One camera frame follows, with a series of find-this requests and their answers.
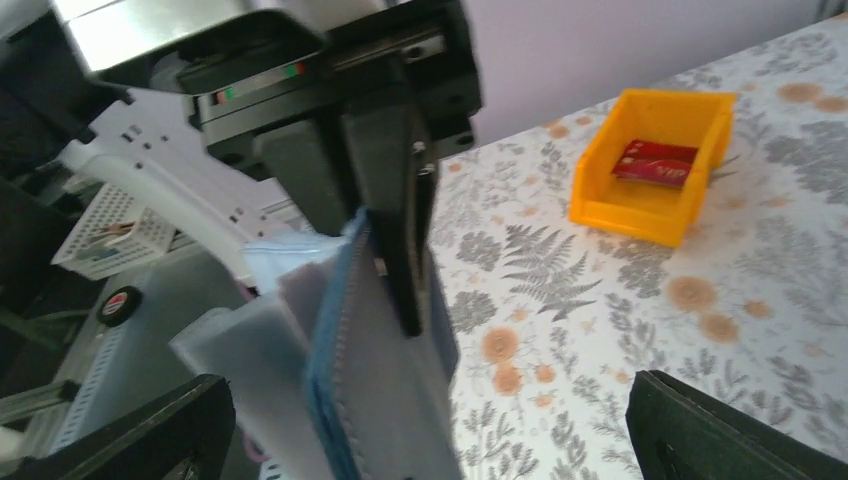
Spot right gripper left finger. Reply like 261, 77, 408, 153
4, 374, 235, 479

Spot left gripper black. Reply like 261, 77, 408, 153
188, 1, 482, 337

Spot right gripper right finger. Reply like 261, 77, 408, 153
626, 370, 847, 480

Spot blue leather card holder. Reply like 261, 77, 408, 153
170, 213, 462, 479

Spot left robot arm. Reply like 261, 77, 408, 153
1, 1, 482, 337

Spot black tape roll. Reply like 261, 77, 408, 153
96, 286, 143, 328

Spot floral table mat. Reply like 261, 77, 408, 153
431, 15, 847, 479

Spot white perforated basket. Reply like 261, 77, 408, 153
51, 184, 176, 281

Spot orange bin left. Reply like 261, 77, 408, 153
569, 89, 736, 247

